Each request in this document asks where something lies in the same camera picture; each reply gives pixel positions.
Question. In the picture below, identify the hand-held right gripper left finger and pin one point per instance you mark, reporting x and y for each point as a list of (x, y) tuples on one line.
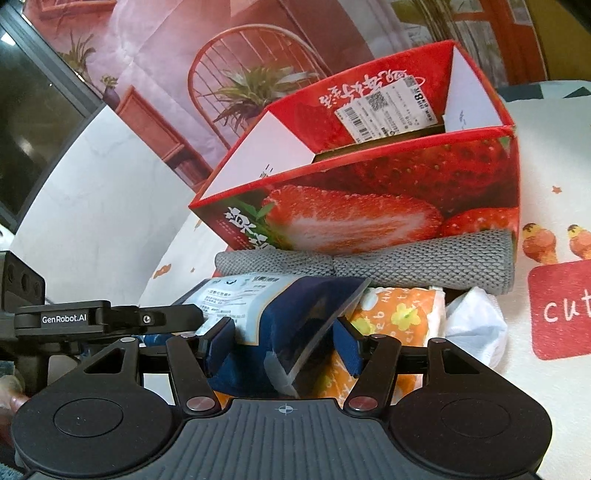
[(222, 347)]

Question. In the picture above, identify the dark window with black frame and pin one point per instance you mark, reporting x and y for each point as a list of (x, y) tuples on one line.
[(27, 110)]

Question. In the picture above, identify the red strawberry print cardboard box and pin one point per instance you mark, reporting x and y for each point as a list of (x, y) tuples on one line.
[(369, 184)]

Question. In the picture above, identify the white crumpled cloth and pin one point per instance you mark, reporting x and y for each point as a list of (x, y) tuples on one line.
[(475, 318)]

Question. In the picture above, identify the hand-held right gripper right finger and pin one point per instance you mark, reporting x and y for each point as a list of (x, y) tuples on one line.
[(347, 351)]

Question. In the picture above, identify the grey knitted cloth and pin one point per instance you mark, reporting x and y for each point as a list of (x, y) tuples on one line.
[(383, 265)]

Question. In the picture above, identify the wall poster of room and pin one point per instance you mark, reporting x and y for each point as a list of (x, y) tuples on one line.
[(184, 69)]

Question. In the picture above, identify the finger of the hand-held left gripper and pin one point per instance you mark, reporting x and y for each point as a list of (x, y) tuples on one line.
[(157, 318)]

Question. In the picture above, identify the navy and white plastic packet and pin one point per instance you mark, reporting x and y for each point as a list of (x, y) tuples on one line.
[(277, 318)]

